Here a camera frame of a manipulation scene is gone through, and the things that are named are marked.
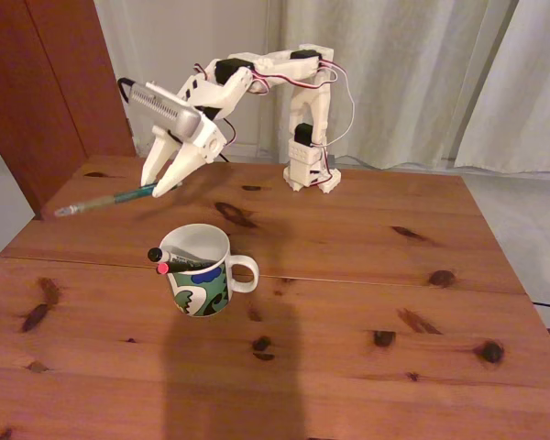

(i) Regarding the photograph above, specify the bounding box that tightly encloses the teal pen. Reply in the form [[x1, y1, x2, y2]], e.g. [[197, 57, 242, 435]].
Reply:
[[53, 181, 184, 219]]

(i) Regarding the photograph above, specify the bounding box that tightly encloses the white marker black cap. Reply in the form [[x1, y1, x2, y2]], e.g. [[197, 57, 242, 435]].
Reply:
[[147, 246, 207, 268]]

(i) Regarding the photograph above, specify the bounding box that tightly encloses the black pen red end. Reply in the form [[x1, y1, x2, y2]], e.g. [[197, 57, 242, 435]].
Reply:
[[155, 259, 215, 276]]

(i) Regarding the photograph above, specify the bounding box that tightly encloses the white mug green blue pattern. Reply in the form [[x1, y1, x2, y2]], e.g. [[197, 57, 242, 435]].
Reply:
[[159, 222, 260, 317]]

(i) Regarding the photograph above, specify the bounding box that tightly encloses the brown wooden door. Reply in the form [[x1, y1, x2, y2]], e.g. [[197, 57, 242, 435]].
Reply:
[[0, 0, 137, 221]]

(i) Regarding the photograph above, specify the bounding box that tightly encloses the white furniture panel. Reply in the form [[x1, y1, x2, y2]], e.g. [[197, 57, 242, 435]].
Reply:
[[0, 123, 37, 271]]

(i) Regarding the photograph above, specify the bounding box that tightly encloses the white curtain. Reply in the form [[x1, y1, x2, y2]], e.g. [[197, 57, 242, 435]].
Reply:
[[453, 0, 550, 174], [265, 0, 522, 173]]

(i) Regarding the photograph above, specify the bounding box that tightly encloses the black camera cable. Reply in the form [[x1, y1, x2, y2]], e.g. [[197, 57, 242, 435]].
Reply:
[[117, 77, 237, 165]]

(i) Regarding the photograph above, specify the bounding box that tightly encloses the silver camera box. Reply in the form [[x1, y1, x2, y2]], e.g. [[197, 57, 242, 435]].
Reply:
[[126, 81, 203, 142]]

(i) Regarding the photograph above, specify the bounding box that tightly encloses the red white servo cable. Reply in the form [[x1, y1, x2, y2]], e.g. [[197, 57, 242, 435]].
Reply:
[[313, 59, 357, 149]]

